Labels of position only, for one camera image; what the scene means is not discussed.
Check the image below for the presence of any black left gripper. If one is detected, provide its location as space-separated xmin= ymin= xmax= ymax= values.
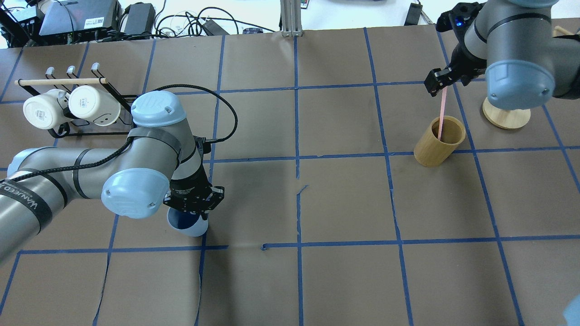
xmin=163 ymin=179 xmax=225 ymax=213

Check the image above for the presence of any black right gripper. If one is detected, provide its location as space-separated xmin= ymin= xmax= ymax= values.
xmin=423 ymin=45 xmax=487 ymax=96

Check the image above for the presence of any pink chopstick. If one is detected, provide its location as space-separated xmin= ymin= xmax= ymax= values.
xmin=437 ymin=87 xmax=447 ymax=142

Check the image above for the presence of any light blue plastic cup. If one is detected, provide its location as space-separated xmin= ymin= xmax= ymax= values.
xmin=166 ymin=208 xmax=208 ymax=237

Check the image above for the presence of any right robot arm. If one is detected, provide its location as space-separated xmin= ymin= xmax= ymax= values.
xmin=424 ymin=0 xmax=580 ymax=110

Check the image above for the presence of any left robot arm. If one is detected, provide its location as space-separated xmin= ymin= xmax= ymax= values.
xmin=0 ymin=90 xmax=225 ymax=263

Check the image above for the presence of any bamboo cylinder holder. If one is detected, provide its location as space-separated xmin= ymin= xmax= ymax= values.
xmin=413 ymin=115 xmax=467 ymax=168

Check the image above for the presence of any black mug rack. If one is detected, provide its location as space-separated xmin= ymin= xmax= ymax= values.
xmin=44 ymin=63 xmax=142 ymax=139

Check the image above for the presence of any right white mug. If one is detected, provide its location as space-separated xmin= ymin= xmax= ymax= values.
xmin=68 ymin=85 xmax=121 ymax=126

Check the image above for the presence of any white mug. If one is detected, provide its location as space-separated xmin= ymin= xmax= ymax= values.
xmin=23 ymin=89 xmax=73 ymax=130
xmin=68 ymin=85 xmax=121 ymax=126

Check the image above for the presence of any wooden rack rod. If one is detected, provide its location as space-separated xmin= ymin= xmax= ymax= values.
xmin=14 ymin=77 xmax=109 ymax=87

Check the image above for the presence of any left white mug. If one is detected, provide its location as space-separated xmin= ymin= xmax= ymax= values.
xmin=23 ymin=89 xmax=73 ymax=130

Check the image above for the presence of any black power adapter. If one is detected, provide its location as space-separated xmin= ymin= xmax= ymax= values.
xmin=122 ymin=3 xmax=155 ymax=35

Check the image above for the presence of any black computer box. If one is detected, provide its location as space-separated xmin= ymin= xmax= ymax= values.
xmin=39 ymin=0 xmax=122 ymax=37

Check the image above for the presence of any aluminium frame post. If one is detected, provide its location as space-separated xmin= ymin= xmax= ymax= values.
xmin=280 ymin=0 xmax=303 ymax=37

